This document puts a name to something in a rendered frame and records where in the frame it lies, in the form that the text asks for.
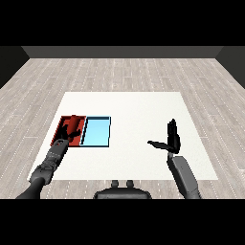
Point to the dark grey robot body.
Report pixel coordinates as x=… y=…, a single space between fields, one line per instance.
x=122 y=193

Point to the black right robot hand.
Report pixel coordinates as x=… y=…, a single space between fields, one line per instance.
x=173 y=138

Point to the shallow red open box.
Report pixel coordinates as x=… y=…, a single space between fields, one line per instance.
x=78 y=140

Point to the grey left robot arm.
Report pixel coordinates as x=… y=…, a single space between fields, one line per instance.
x=54 y=156

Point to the shallow light blue open box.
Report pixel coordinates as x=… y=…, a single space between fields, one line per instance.
x=97 y=132

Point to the small red can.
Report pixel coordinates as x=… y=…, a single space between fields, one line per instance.
x=74 y=122

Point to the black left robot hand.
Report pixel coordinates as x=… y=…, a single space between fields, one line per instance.
x=65 y=131

